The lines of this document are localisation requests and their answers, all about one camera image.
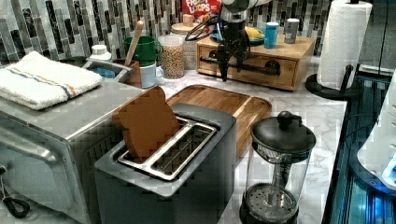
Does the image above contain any wooden spoon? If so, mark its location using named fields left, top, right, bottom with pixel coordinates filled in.
left=124, top=21, right=144, bottom=66

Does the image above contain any white bottle cap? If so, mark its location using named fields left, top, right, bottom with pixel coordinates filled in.
left=91, top=45, right=112, bottom=62

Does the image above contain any black power cord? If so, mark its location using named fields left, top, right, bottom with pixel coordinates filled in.
left=0, top=165, right=31, bottom=219

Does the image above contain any brown toast slice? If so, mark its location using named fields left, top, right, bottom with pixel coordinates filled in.
left=112, top=87, right=179, bottom=162

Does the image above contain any white paper towel roll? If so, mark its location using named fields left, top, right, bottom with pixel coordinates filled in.
left=317, top=0, right=373, bottom=90

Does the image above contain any green mug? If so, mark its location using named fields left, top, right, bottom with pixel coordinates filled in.
left=131, top=35, right=163, bottom=66

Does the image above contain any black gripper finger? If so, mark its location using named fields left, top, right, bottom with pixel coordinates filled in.
left=236, top=48, right=250, bottom=72
left=217, top=45, right=229, bottom=82

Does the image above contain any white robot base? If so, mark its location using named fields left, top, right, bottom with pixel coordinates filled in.
left=357, top=75, right=396, bottom=194

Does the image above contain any silver can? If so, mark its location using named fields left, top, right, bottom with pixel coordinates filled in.
left=284, top=18, right=299, bottom=44

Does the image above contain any yellow banana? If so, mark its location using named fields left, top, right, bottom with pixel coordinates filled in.
left=245, top=26, right=264, bottom=39

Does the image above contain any black drawer handle bar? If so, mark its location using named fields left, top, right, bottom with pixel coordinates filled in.
left=199, top=50, right=281, bottom=76

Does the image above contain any glass jar with grains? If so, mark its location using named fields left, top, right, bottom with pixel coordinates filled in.
left=158, top=35, right=184, bottom=79

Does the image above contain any blue can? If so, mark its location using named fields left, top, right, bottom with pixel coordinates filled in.
left=264, top=21, right=279, bottom=49

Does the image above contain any dark wooden utensil holder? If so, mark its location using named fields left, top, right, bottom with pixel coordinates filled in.
left=113, top=59, right=142, bottom=88

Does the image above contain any grey two-slot toaster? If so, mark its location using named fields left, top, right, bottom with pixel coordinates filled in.
left=94, top=104, right=236, bottom=224

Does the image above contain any white striped folded towel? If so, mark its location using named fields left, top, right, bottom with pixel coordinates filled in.
left=0, top=51, right=103, bottom=110

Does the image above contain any teal plate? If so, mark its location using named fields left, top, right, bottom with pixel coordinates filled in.
left=210, top=33, right=264, bottom=46

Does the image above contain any white mug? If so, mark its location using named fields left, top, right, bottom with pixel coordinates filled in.
left=140, top=63, right=163, bottom=89

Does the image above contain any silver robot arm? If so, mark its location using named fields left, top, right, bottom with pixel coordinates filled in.
left=217, top=0, right=272, bottom=81

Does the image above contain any glass french press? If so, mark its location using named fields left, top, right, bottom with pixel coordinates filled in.
left=239, top=111, right=316, bottom=224

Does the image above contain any stainless toaster oven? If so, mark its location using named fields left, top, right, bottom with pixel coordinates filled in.
left=0, top=81, right=142, bottom=224

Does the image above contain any grey sink caddy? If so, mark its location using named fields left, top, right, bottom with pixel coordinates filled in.
left=82, top=58, right=117, bottom=75

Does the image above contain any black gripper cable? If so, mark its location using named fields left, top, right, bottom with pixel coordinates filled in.
left=184, top=14, right=222, bottom=42

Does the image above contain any wooden drawer box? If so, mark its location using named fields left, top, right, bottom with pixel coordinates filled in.
left=195, top=35, right=316, bottom=92

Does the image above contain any black paper towel holder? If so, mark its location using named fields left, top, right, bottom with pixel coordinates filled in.
left=305, top=64, right=363, bottom=101

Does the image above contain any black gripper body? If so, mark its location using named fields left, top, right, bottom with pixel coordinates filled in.
left=219, top=20, right=249, bottom=51

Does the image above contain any glass jar with wooden lid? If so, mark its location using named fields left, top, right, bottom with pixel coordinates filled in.
left=171, top=14, right=197, bottom=70

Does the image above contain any wooden cutting board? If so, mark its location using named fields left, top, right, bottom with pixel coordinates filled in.
left=166, top=85, right=272, bottom=158

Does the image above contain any froot loops cereal box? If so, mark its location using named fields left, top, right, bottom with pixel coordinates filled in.
left=181, top=0, right=220, bottom=22

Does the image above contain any blue sponge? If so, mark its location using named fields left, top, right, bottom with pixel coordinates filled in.
left=93, top=67, right=116, bottom=78

